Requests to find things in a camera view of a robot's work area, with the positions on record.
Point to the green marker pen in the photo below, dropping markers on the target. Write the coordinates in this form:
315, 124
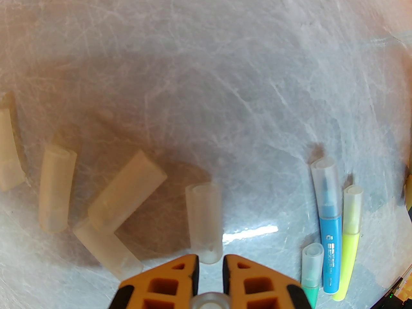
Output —
311, 269

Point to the yellow marker pen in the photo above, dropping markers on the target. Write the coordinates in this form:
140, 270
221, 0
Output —
349, 253

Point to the blue marker pen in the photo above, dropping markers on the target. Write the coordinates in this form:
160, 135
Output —
331, 237

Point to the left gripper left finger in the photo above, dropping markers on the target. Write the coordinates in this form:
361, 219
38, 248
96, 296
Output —
161, 285

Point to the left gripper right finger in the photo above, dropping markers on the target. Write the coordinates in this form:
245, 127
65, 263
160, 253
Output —
260, 285

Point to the translucent pen cap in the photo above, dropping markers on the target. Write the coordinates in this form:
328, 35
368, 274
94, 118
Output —
210, 303
127, 190
56, 188
204, 220
9, 153
106, 249

